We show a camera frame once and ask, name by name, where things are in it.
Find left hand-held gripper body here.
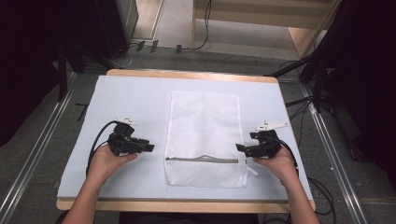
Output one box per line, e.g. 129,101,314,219
106,117,140,157

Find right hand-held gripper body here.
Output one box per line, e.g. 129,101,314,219
245,121,289,158

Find white mesh laundry bag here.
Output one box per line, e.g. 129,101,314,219
163,91,259,189

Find person's right hand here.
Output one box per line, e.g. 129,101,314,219
253,146,300,185

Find person's left hand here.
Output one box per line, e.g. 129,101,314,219
88,143,138,188

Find light blue table mat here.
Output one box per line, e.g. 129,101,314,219
57,75,314,202

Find wooden table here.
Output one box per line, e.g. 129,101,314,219
55,68,317,215

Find person's dark clothing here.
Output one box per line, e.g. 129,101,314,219
119,212,260,224

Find black metal stand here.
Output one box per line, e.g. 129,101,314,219
56,42,94,103
263,46,332,114

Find black cabinet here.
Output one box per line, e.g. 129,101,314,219
95,0,140,61

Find wooden shelf unit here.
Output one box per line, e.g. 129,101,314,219
191,0,344,60

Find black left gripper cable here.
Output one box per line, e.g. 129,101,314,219
85,120,120,176

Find black floor cables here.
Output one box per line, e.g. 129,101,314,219
284,95,315,147

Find metal floor rail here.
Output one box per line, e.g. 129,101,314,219
299,83,369,224
0,72,78,222

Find white floor cable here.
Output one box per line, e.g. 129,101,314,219
115,44,138,69

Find black hanging cable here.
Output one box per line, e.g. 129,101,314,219
186,0,213,51

